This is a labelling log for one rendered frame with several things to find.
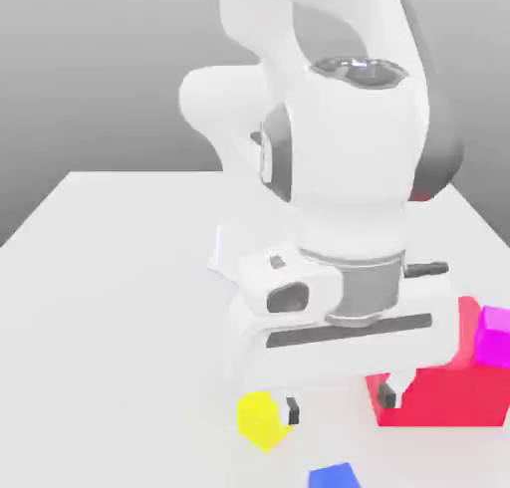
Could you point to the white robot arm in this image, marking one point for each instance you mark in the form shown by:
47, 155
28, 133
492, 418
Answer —
350, 157

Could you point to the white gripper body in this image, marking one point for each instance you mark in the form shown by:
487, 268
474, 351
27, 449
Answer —
342, 360

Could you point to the small blue cube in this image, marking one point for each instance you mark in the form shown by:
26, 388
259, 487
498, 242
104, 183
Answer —
332, 478

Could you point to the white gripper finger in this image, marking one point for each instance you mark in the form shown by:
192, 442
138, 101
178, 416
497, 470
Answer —
388, 394
290, 410

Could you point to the small magenta cube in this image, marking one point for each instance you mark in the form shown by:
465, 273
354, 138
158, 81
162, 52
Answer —
494, 340

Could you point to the large red box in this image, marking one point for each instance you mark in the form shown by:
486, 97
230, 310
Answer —
446, 400

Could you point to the small yellow cube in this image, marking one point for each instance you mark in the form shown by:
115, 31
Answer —
259, 420

